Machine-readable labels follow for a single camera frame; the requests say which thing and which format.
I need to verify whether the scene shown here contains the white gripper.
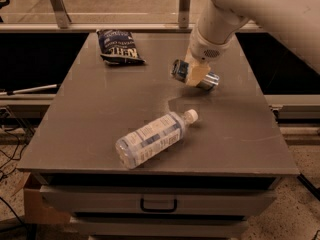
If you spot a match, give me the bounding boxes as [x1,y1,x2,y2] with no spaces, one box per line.
[185,24,232,86]

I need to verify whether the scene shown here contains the red bull can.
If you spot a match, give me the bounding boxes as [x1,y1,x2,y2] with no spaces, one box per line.
[171,59,220,91]

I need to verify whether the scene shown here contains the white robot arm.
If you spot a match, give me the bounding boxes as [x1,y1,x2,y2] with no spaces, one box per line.
[186,0,320,86]

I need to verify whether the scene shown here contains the dark blue chip bag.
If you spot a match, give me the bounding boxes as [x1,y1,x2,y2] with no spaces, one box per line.
[97,29,145,65]

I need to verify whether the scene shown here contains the clear plastic water bottle lying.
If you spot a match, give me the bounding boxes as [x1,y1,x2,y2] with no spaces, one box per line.
[115,109,198,169]

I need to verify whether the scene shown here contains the grey upper drawer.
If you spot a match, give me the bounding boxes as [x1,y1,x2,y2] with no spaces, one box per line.
[40,186,276,217]

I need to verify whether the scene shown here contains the grey drawer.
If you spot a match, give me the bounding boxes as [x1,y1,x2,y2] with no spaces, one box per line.
[70,217,248,238]
[40,186,276,217]

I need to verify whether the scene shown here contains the grey metal rod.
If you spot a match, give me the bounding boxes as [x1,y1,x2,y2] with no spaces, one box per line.
[0,84,61,96]

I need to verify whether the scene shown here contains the grey lower drawer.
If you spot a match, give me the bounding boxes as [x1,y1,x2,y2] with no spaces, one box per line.
[70,217,248,238]

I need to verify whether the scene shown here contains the cardboard box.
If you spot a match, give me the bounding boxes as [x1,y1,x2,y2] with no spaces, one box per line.
[14,173,70,225]

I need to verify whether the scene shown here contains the metal railing frame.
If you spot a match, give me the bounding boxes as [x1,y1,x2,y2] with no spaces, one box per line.
[0,0,268,34]

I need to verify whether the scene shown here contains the black drawer handle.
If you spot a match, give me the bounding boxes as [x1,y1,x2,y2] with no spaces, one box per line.
[140,198,178,213]

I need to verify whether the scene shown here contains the black floor cables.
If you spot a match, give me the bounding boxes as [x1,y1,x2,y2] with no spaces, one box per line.
[0,107,36,182]

